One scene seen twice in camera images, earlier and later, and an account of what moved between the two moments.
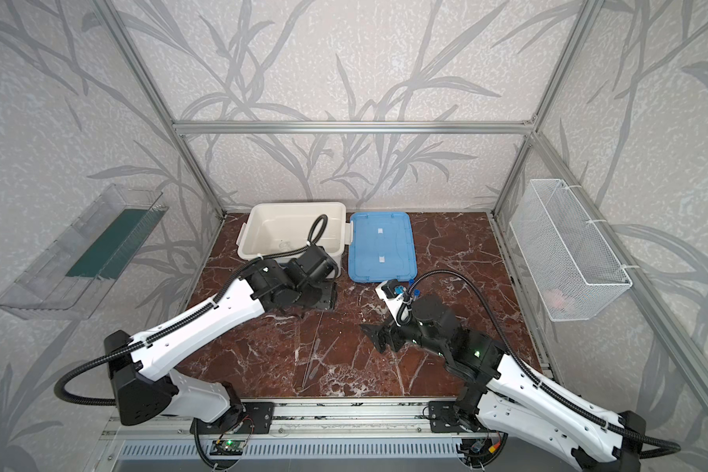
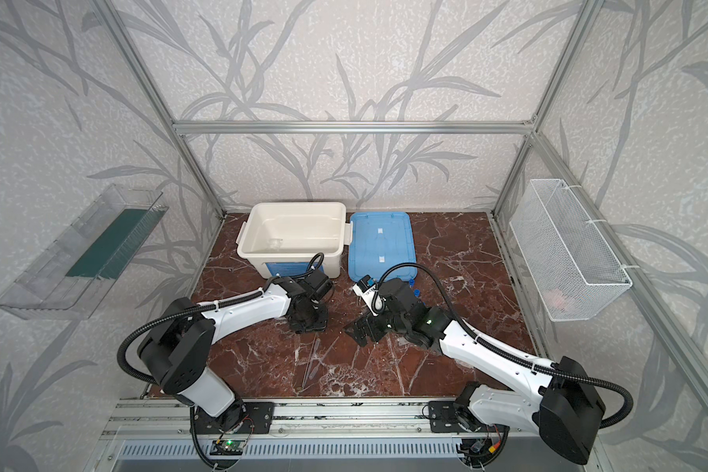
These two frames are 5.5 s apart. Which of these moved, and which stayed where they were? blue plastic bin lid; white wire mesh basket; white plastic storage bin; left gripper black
Moved: left gripper black
Stayed: blue plastic bin lid; white wire mesh basket; white plastic storage bin
